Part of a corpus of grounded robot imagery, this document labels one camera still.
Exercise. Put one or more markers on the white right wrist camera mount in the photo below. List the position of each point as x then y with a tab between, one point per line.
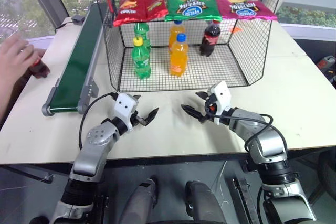
221	93

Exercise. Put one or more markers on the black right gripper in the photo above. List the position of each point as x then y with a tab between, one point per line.
211	110

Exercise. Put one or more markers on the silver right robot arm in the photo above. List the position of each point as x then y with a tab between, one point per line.
267	145

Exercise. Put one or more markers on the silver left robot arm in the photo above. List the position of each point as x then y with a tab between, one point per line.
89	155

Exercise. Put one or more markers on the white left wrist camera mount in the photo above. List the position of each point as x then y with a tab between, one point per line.
124	106

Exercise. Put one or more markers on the dark grey rounded shape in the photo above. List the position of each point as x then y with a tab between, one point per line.
204	203
141	203

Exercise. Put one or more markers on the person's bare forearm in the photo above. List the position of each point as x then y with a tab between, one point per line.
4	106

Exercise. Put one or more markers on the red black power tool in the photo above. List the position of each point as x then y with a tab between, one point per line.
326	62

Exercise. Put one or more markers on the pink chips bag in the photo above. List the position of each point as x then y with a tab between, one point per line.
244	5

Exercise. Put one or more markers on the black metal rail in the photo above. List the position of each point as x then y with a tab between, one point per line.
242	200

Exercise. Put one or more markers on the person's bare hand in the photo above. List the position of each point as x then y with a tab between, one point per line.
13	58

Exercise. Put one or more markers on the orange soda bottle blue cap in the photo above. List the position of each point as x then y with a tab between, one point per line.
175	31
179	58

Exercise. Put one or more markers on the grey metal bracket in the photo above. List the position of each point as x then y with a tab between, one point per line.
47	178

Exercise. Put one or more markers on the cola bottle red label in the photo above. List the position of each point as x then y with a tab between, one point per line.
40	70
210	40

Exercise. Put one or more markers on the green soda bottle yellow cap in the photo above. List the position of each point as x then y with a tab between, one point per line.
141	61

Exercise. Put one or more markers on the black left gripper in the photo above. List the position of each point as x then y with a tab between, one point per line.
136	119

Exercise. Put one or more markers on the small orange tag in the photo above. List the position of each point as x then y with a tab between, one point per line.
235	30

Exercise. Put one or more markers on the red chips bag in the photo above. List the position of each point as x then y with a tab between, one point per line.
139	3

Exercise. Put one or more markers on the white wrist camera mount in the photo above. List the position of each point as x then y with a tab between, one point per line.
221	93
124	106

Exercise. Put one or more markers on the green chips bag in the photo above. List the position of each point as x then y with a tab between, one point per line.
193	5

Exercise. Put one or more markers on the black power adapter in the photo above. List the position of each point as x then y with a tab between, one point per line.
78	20

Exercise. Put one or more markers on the green conveyor belt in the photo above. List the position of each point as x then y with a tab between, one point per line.
76	64

